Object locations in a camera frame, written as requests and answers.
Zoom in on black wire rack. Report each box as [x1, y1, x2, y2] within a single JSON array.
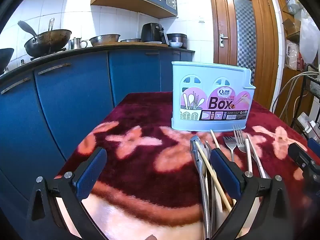
[[290, 64, 320, 130]]

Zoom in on large black wok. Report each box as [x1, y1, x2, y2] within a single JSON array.
[[24, 17, 72, 57]]

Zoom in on blue base cabinet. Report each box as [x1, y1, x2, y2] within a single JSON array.
[[0, 47, 195, 230]]

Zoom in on wooden cutting board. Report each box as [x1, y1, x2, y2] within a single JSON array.
[[90, 42, 168, 47]]

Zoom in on gas stove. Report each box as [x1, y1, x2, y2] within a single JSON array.
[[30, 47, 68, 61]]

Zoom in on metal tongs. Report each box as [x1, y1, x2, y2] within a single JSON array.
[[189, 135, 213, 240]]

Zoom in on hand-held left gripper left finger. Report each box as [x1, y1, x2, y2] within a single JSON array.
[[25, 147, 107, 240]]

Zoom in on white plastic bag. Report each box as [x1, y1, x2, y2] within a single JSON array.
[[299, 12, 320, 64]]

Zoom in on white power strip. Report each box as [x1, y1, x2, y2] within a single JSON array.
[[297, 112, 320, 140]]

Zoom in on clear plastic bag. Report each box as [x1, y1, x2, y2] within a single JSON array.
[[285, 40, 300, 70]]

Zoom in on metal fork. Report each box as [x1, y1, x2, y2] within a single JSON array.
[[232, 125, 248, 155], [223, 136, 237, 162]]

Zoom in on wooden shelf unit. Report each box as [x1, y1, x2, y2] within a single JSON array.
[[274, 0, 320, 73]]

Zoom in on black air fryer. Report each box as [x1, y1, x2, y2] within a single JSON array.
[[140, 22, 168, 45]]

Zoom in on steel colander bowl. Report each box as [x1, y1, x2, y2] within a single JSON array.
[[89, 34, 121, 47]]

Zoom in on small black wok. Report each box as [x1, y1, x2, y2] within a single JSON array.
[[0, 48, 15, 75]]

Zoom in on red floral blanket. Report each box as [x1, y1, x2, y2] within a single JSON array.
[[54, 92, 320, 240]]

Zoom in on steel pitcher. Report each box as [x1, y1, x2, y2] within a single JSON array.
[[68, 37, 88, 50]]

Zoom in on dark rice cooker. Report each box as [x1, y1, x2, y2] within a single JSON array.
[[166, 33, 188, 50]]

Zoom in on wooden door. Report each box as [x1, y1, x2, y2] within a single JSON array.
[[207, 0, 279, 109]]

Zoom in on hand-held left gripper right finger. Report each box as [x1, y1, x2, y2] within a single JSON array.
[[207, 148, 310, 240]]

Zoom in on light blue utensil holder box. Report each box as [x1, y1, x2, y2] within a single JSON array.
[[171, 61, 256, 132]]

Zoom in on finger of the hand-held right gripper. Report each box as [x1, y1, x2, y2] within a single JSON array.
[[287, 142, 320, 180], [307, 138, 320, 155]]

